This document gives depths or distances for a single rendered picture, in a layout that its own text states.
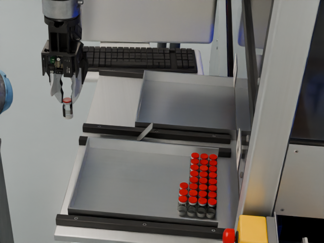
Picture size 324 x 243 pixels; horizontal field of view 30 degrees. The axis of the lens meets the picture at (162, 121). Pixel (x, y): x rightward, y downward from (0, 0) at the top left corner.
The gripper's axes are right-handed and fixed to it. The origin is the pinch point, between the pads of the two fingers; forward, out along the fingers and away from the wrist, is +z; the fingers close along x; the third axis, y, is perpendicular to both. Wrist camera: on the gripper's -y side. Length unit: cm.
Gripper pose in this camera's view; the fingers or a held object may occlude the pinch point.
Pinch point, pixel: (67, 96)
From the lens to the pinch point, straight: 134.9
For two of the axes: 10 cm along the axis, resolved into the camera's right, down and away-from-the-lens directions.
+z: -0.5, 8.4, 5.4
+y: -0.4, 5.3, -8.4
